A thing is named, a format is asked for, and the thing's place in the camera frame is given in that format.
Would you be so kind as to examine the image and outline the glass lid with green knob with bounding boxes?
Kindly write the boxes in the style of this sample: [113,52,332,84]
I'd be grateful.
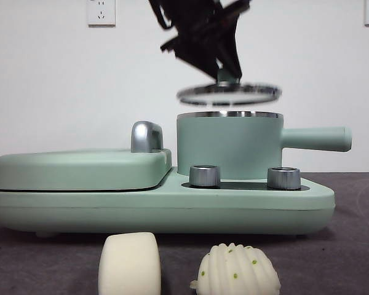
[175,68,283,107]

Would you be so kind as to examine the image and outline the pleated bun with green specks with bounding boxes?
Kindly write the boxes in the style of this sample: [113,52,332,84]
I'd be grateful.
[189,242,281,295]

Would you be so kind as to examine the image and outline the smooth white steamed bun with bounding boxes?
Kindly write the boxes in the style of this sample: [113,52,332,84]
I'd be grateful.
[98,232,163,295]

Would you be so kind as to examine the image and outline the silver control knob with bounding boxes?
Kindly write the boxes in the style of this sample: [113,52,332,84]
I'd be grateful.
[189,165,221,187]
[266,167,301,190]

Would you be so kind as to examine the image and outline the black control panel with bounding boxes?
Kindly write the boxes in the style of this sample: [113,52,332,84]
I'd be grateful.
[181,181,310,191]

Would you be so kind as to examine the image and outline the mint green appliance base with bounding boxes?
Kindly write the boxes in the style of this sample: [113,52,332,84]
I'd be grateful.
[0,167,336,239]

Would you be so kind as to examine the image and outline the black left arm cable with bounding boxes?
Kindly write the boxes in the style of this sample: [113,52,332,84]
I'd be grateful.
[147,0,173,31]

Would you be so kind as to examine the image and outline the mint green pot with handle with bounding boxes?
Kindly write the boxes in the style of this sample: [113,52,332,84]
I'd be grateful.
[175,111,354,181]

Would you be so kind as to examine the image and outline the silver griddle cover handle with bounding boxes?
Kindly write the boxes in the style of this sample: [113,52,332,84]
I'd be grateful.
[130,120,164,154]

